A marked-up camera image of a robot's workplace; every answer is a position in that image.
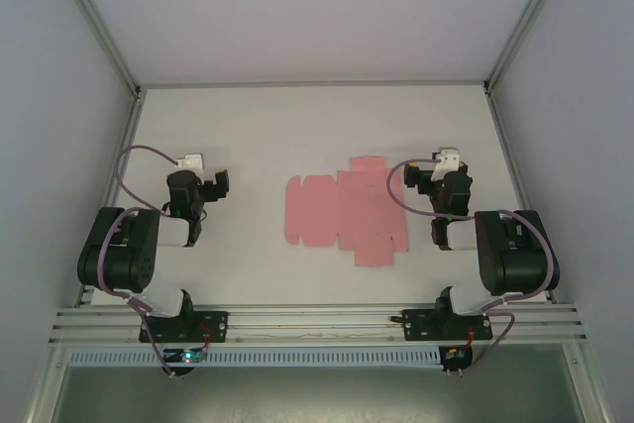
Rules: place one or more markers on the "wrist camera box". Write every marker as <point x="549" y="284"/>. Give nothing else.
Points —
<point x="191" y="161"/>
<point x="446" y="163"/>

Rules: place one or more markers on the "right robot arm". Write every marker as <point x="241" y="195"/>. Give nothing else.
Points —
<point x="520" y="264"/>

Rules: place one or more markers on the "aluminium frame crossbar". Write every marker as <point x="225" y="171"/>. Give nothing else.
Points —
<point x="312" y="83"/>

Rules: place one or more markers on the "pink paper box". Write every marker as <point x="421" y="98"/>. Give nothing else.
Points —
<point x="347" y="205"/>

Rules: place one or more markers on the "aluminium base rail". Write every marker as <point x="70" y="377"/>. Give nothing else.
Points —
<point x="317" y="324"/>

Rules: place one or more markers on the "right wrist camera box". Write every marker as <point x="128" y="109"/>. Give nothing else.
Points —
<point x="446" y="163"/>

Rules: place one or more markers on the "black rail stopper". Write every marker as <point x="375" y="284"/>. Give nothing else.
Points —
<point x="396" y="318"/>

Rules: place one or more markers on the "aluminium table side rail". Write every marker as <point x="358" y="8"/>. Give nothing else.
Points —
<point x="116" y="185"/>
<point x="515" y="180"/>

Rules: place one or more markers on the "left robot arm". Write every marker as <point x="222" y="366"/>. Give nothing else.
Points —
<point x="124" y="254"/>

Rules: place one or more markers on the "aluminium frame post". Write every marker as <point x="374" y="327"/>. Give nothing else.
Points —
<point x="94" y="17"/>
<point x="47" y="383"/>
<point x="527" y="17"/>
<point x="587" y="383"/>

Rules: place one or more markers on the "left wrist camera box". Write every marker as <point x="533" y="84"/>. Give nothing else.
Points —
<point x="191" y="161"/>

